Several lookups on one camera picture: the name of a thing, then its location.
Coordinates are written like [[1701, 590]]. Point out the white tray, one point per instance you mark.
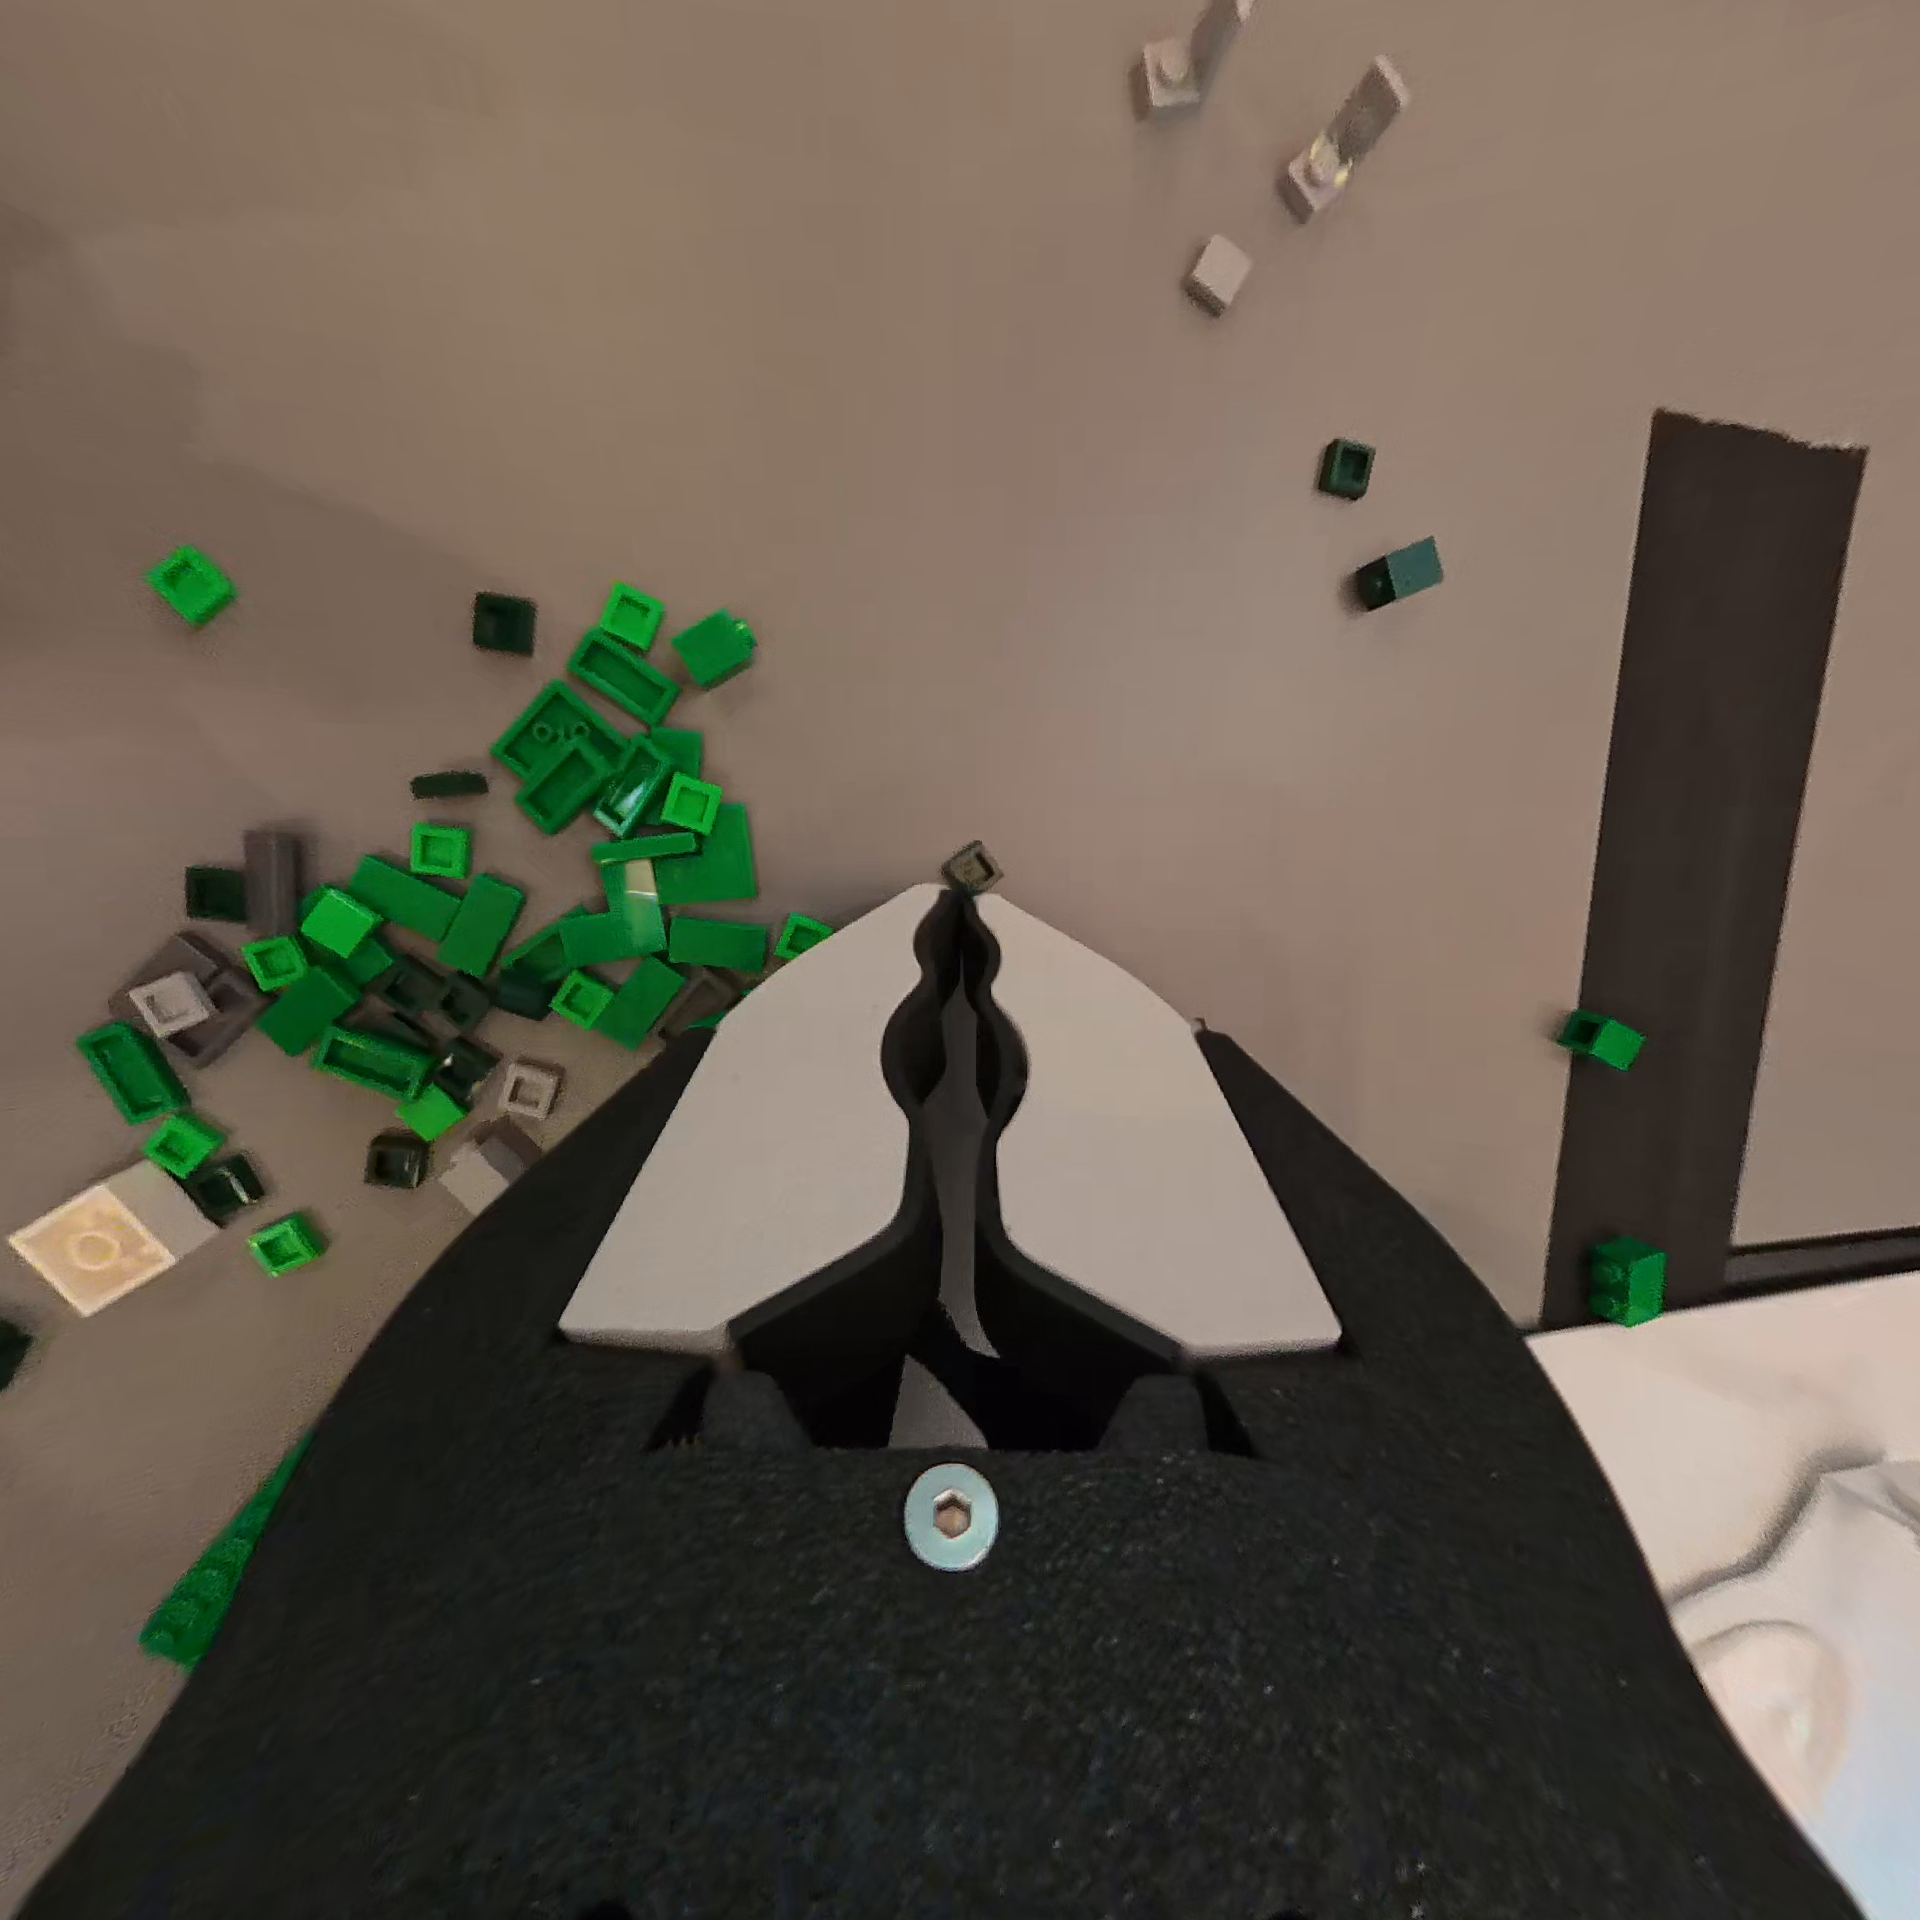
[[1771, 1576]]

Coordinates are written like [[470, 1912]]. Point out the small dark olive brick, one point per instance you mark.
[[973, 867]]

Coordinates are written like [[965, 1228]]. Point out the bright green hollow brick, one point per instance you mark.
[[191, 586]]

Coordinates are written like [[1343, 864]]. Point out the bright green double brick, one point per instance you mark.
[[1628, 1279]]

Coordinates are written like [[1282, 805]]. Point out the dark grey flat plate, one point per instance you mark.
[[189, 998]]

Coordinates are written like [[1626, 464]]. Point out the narrow grey plate brick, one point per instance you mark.
[[1223, 29]]

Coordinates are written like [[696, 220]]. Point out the cream square tile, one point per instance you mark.
[[91, 1251]]

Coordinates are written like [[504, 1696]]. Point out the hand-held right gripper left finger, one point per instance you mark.
[[781, 1141]]

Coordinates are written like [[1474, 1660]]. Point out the pile of green bricks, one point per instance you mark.
[[600, 902]]

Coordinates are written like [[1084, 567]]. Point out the long grey plate brick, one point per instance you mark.
[[1347, 139]]

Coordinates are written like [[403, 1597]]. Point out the grey desk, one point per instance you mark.
[[902, 524]]

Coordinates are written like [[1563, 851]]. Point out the dark teal brick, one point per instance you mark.
[[1402, 573]]

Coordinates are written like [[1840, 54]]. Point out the large green baseplate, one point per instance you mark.
[[224, 1559]]

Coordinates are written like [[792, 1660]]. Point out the black tape strip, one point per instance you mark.
[[1711, 839]]

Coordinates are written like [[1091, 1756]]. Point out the small grey cube brick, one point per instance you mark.
[[1219, 274]]

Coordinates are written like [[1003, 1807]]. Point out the small grey stud brick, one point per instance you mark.
[[1166, 79]]

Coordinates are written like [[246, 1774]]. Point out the dark grey cylinder brick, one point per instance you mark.
[[275, 874]]

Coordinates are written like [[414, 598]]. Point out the small dark green brick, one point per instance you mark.
[[1347, 470]]

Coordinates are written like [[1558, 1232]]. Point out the bright green single brick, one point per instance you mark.
[[1598, 1038]]

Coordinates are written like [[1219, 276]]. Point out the dark green square brick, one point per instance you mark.
[[504, 621]]

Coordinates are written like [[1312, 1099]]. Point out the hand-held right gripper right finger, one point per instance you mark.
[[1118, 1155]]

